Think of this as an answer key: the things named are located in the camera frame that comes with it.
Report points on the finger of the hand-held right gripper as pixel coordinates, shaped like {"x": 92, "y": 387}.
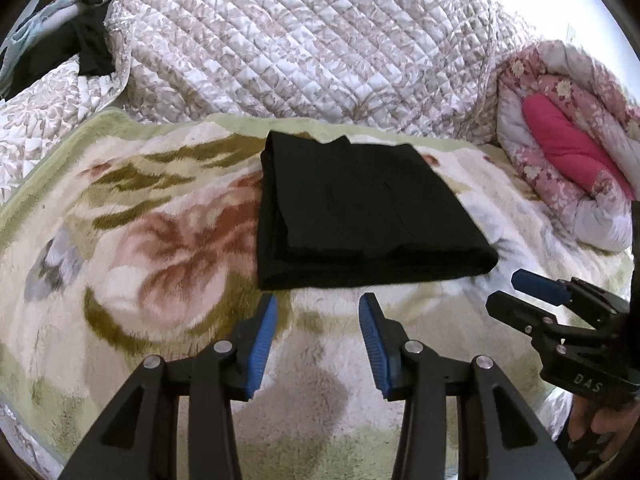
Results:
{"x": 542, "y": 287}
{"x": 520, "y": 312}

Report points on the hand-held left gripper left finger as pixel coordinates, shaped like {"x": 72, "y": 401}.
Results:
{"x": 260, "y": 347}

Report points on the pink floral comforter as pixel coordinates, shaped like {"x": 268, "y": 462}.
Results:
{"x": 550, "y": 170}

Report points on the light blue cloth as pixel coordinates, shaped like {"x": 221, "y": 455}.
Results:
{"x": 25, "y": 35}

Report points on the quilted beige patterned bedspread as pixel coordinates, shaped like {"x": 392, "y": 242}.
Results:
{"x": 300, "y": 40}

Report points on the person's right hand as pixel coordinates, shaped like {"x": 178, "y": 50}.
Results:
{"x": 595, "y": 420}

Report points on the black pants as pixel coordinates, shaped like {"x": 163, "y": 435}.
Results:
{"x": 360, "y": 210}

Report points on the floral plush blanket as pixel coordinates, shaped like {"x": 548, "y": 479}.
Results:
{"x": 150, "y": 240}

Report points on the black garment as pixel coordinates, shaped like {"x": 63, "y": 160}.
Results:
{"x": 92, "y": 55}

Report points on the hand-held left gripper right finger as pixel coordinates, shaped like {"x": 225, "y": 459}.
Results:
{"x": 374, "y": 347}

